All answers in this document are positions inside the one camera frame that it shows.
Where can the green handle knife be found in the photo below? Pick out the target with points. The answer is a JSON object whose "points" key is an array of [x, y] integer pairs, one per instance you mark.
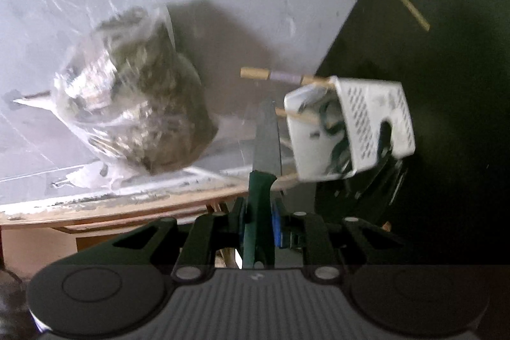
{"points": [[258, 238]]}

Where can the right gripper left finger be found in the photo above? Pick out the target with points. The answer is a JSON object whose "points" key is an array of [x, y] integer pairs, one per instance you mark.
{"points": [[185, 252]]}

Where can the dark green kitchen scissors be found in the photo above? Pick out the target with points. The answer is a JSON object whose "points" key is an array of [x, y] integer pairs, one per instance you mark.
{"points": [[340, 157]]}

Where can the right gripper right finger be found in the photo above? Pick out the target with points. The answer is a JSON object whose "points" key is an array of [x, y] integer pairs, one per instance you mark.
{"points": [[329, 251]]}

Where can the plastic bag of dried leaves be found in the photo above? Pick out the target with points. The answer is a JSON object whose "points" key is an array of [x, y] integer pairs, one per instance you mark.
{"points": [[131, 97]]}

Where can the wooden chopstick with purple band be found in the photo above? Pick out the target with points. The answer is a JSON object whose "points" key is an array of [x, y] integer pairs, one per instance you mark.
{"points": [[284, 77]]}

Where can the white perforated utensil basket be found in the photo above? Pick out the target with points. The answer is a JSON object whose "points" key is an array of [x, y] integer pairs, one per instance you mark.
{"points": [[375, 112]]}

